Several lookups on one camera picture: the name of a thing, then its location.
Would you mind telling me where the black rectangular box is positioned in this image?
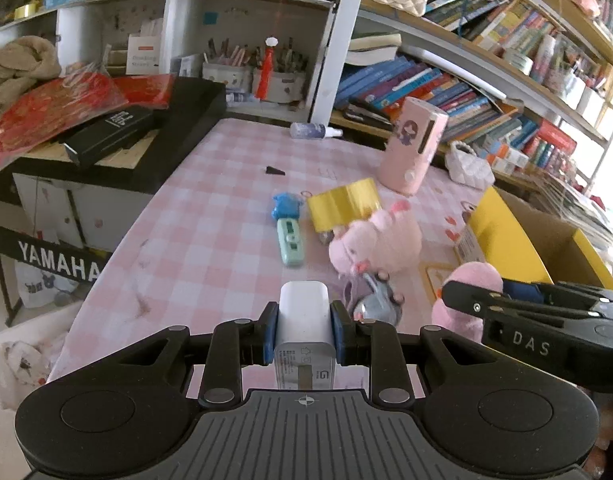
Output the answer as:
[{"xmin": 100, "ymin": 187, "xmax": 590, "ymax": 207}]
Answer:
[{"xmin": 64, "ymin": 105, "xmax": 154, "ymax": 169}]

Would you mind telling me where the red tassel ornament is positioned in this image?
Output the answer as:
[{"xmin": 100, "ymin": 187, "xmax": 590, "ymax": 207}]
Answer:
[{"xmin": 256, "ymin": 36, "xmax": 278, "ymax": 101}]

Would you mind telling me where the mint green correction tape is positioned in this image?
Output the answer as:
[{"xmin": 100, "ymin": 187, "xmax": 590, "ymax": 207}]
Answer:
[{"xmin": 276, "ymin": 218, "xmax": 304, "ymax": 268}]

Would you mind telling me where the grey purple toy car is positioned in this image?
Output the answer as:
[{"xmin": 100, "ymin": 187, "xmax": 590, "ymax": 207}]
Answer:
[{"xmin": 343, "ymin": 270, "xmax": 405, "ymax": 326}]

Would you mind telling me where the red gift bag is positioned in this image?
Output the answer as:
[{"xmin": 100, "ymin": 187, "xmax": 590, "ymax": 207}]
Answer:
[{"xmin": 0, "ymin": 68, "xmax": 176, "ymax": 170}]

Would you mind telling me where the white quilted pearl purse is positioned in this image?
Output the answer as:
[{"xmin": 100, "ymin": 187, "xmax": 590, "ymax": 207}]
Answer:
[{"xmin": 444, "ymin": 141, "xmax": 495, "ymax": 191}]

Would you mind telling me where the blue toy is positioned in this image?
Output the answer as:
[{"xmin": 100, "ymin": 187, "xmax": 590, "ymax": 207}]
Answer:
[{"xmin": 272, "ymin": 193, "xmax": 304, "ymax": 221}]

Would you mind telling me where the clear spray bottle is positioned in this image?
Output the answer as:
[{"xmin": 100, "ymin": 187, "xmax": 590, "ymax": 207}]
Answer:
[{"xmin": 289, "ymin": 122, "xmax": 343, "ymax": 140}]

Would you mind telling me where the white printed card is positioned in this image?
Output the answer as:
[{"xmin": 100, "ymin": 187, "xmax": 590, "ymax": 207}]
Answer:
[{"xmin": 125, "ymin": 35, "xmax": 160, "ymax": 76}]

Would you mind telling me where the stack of magazines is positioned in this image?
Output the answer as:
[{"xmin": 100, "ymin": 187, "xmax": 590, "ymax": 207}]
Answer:
[{"xmin": 530, "ymin": 174, "xmax": 613, "ymax": 250}]

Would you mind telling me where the pink round plush toy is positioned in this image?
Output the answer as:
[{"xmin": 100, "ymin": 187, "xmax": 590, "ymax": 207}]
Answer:
[{"xmin": 431, "ymin": 261, "xmax": 503, "ymax": 342}]

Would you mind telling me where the white bookshelf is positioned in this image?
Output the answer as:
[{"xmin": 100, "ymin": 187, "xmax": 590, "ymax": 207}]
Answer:
[{"xmin": 0, "ymin": 0, "xmax": 613, "ymax": 185}]

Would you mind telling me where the small black triangle piece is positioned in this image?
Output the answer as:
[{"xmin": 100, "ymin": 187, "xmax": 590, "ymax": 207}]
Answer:
[{"xmin": 265, "ymin": 166, "xmax": 286, "ymax": 176}]

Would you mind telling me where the right white pen holder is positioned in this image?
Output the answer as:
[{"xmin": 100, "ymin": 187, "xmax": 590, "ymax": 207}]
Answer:
[{"xmin": 265, "ymin": 72, "xmax": 307, "ymax": 104}]

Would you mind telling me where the yellow cardboard box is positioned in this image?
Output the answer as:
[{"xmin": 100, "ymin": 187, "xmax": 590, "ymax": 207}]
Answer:
[{"xmin": 455, "ymin": 186, "xmax": 613, "ymax": 290}]

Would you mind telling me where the pink plush pig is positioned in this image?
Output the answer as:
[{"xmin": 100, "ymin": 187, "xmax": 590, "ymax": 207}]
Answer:
[{"xmin": 328, "ymin": 200, "xmax": 423, "ymax": 275}]

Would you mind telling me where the beige towel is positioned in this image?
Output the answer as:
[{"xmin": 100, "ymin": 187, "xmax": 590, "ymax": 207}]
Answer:
[{"xmin": 0, "ymin": 36, "xmax": 61, "ymax": 108}]

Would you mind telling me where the white charger adapter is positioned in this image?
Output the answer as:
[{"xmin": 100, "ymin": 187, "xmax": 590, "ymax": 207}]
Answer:
[{"xmin": 273, "ymin": 281, "xmax": 336, "ymax": 390}]

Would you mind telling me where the white pen holder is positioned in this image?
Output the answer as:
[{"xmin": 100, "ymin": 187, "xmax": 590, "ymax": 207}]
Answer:
[
  {"xmin": 201, "ymin": 62, "xmax": 252, "ymax": 92},
  {"xmin": 265, "ymin": 72, "xmax": 307, "ymax": 104}
]

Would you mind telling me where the yellow tape roll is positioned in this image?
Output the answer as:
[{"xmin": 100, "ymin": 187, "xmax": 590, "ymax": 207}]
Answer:
[{"xmin": 306, "ymin": 178, "xmax": 383, "ymax": 233}]

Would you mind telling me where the left white pen holder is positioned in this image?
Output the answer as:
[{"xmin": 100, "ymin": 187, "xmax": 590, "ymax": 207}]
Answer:
[{"xmin": 201, "ymin": 62, "xmax": 252, "ymax": 92}]

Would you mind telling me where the black yamaha keyboard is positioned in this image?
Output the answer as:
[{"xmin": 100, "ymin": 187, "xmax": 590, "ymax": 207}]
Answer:
[{"xmin": 0, "ymin": 77, "xmax": 226, "ymax": 325}]

